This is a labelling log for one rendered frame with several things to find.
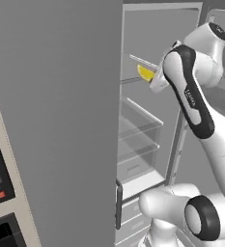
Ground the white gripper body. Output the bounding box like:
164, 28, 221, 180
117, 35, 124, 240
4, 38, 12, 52
148, 55, 170, 95

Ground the yellow lemon wedge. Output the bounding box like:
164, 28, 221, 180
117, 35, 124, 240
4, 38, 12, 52
136, 64, 156, 83

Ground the clear glass fridge shelf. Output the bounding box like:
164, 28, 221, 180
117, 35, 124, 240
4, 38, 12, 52
117, 138, 161, 166
121, 53, 160, 85
118, 96, 165, 140

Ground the grey fridge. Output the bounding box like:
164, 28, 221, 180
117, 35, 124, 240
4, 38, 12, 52
114, 2, 205, 247

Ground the grey fridge door with dispenser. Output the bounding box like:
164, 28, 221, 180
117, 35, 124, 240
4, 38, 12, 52
0, 0, 124, 247

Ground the grey freezer drawer front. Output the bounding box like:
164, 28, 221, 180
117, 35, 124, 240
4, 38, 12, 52
114, 196, 154, 247

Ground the dark grey drawer handle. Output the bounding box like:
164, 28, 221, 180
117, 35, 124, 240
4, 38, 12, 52
115, 178, 124, 231

